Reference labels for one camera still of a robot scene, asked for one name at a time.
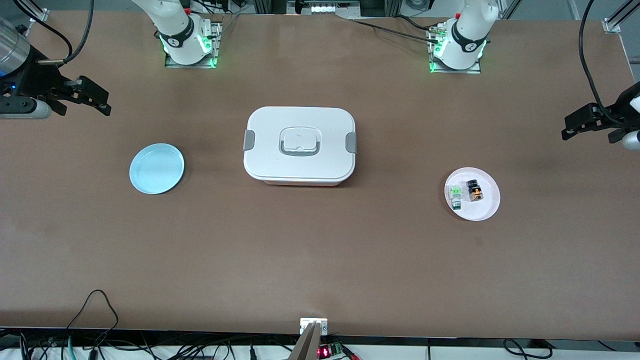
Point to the silver camera post foot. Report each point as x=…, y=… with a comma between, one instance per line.
x=306, y=325

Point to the green push-button switch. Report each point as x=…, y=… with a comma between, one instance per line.
x=455, y=196

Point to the red display module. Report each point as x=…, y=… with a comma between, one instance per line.
x=327, y=351

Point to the light blue round plate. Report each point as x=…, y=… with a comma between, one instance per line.
x=156, y=169

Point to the aluminium camera post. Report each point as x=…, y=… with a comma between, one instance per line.
x=307, y=345

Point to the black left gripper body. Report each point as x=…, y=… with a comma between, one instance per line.
x=616, y=113

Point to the pink round plate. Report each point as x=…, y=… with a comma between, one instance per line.
x=480, y=212

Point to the white connector strip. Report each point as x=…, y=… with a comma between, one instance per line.
x=327, y=8

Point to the orange black push-button switch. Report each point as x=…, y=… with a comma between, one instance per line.
x=474, y=190

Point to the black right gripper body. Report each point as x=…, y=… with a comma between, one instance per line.
x=36, y=80

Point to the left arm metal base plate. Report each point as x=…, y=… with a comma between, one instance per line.
x=434, y=67

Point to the white lidded lunch box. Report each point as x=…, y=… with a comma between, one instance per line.
x=300, y=165

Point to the aluminium frame corner bracket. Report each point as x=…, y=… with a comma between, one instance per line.
x=40, y=12
x=615, y=22

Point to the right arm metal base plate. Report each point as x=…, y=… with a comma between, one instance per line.
x=216, y=45

